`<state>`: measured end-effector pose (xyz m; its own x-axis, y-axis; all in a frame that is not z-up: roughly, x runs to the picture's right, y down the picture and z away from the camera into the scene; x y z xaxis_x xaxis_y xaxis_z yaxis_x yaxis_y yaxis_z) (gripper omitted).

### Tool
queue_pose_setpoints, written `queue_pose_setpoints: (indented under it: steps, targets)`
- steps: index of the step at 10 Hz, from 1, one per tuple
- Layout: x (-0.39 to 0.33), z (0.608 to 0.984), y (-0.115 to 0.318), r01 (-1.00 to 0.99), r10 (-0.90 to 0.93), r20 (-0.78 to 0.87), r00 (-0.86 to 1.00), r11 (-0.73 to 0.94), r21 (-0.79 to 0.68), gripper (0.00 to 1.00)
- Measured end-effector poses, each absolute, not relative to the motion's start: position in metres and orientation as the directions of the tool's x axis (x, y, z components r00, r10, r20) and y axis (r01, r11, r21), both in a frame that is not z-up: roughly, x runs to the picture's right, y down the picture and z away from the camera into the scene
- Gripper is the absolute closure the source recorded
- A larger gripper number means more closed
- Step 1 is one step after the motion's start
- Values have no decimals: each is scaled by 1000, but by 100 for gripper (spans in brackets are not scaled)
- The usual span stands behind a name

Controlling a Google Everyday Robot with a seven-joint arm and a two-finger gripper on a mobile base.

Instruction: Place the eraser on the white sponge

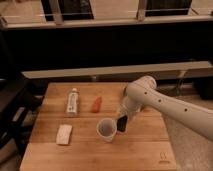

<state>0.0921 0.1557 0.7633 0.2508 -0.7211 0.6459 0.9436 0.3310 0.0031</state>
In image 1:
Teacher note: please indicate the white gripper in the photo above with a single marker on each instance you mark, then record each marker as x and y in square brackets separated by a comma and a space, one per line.
[128, 109]

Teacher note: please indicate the orange eraser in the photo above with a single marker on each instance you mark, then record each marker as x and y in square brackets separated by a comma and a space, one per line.
[96, 105]

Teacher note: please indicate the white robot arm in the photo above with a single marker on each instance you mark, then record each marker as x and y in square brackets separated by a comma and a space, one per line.
[142, 92]

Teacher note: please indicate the white sponge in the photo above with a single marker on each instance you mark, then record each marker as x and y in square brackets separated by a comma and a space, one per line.
[63, 134]

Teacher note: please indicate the translucent plastic cup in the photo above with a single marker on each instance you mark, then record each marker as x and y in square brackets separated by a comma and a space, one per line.
[106, 128]

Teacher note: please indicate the white tube with label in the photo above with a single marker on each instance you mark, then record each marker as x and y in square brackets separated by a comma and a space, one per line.
[72, 103]

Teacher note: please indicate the wooden cutting board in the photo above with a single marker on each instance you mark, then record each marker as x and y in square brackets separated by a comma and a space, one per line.
[144, 146]

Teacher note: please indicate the long metal rail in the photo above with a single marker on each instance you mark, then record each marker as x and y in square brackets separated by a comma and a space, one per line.
[181, 66]

